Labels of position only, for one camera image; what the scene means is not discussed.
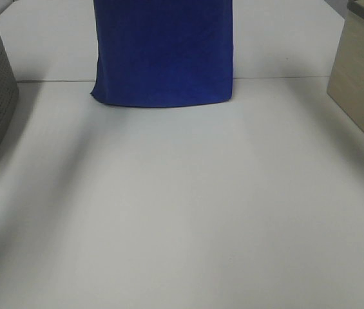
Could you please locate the blue microfibre towel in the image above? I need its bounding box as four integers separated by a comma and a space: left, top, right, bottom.
91, 0, 233, 108

